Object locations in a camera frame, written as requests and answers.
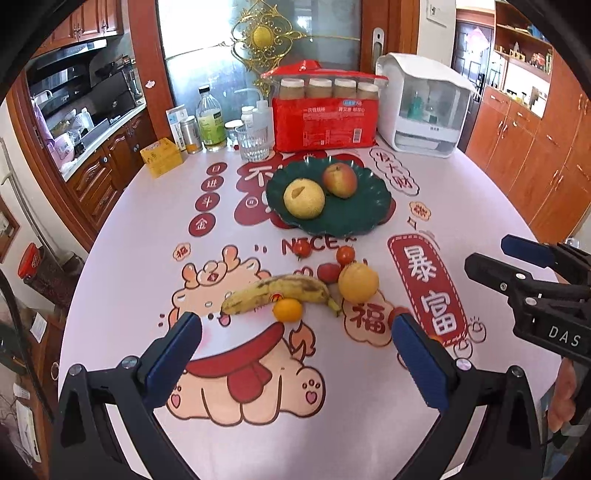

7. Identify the clear bottle with yellow liquid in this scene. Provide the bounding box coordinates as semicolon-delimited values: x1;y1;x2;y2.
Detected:
196;86;228;152

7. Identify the white and blue carton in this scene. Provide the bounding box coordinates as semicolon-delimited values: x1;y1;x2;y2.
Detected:
165;105;190;151

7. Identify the yellow pear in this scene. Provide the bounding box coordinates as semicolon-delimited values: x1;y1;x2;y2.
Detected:
283;179;326;219

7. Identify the dark green scalloped plate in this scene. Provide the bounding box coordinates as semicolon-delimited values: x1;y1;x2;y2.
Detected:
265;157;393;237

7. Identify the wooden display shelf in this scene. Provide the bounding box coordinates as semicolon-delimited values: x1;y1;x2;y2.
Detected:
489;0;555;84

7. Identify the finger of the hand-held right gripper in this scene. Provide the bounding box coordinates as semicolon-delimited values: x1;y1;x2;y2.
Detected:
501;234;591;284
464;253;591;303

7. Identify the red pack of paper cups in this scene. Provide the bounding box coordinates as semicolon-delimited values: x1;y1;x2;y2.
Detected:
260;60;390;153

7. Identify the wooden kitchen base cabinet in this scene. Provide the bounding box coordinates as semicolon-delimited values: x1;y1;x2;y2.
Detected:
65;111;158;232

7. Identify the wooden sideboard cabinet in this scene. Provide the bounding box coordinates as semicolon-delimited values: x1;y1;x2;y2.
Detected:
464;88;591;241

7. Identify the red lidded container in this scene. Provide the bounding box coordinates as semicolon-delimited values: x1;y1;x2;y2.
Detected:
18;244;40;280

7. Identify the clear glass tumbler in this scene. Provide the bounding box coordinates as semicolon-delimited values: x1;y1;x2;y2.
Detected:
235;124;271;161

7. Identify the person's right hand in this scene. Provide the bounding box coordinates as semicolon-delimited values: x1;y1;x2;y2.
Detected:
550;359;578;424

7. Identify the red apple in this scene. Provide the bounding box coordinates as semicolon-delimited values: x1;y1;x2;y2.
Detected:
322;162;358;199

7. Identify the wooden kitchen wall cabinet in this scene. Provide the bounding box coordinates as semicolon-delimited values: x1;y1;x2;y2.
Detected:
44;0;124;51

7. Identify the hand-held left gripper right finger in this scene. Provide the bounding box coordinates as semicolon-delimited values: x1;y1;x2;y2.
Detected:
392;313;543;480

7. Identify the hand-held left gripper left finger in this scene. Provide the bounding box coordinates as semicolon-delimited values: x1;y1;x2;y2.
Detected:
54;312;204;480

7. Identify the yellow cardboard box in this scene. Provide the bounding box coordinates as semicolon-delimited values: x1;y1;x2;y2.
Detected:
140;137;184;179

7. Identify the spotted yellow banana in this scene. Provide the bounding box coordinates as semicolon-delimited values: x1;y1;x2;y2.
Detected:
221;274;343;317

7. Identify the white countertop cup cabinet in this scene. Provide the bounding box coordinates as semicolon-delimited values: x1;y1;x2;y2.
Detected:
375;52;476;159

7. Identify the white squeeze wash bottle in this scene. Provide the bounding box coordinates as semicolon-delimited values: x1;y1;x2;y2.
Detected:
235;88;272;132

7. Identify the metal can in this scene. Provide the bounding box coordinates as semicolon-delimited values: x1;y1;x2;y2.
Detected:
180;116;204;154

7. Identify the small orange mandarin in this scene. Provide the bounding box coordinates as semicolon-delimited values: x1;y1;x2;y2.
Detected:
272;298;304;322

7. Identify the gold door ornament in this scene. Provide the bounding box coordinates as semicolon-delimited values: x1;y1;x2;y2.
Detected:
229;0;296;70

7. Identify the large yellow orange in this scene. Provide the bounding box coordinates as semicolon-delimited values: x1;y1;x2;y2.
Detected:
338;262;380;304

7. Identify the kitchen range hood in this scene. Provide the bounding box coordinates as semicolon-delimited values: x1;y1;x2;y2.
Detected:
28;39;109;70

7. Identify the printed pink tablecloth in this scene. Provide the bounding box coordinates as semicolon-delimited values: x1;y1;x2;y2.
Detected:
58;138;573;480

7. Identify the silver door handle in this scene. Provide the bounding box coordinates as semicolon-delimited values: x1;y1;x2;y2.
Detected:
372;28;385;75

